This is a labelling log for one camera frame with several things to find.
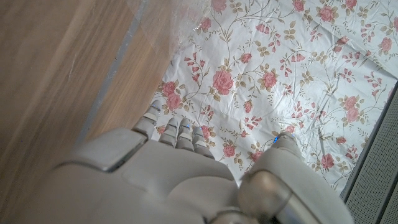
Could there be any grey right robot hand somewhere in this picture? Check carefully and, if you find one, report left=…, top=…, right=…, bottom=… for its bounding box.
left=18, top=99, right=355, bottom=224

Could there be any transparent cling film sheet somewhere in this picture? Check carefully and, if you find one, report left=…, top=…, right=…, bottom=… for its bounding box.
left=127, top=0, right=215, bottom=63

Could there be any grey edged clear table mat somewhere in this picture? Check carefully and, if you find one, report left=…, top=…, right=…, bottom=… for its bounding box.
left=76, top=0, right=150, bottom=144

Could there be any floral rose print curtain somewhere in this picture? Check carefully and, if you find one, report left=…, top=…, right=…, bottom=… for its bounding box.
left=149, top=0, right=398, bottom=200

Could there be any black partition frame post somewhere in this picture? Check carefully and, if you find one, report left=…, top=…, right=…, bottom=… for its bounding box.
left=339, top=81, right=398, bottom=202

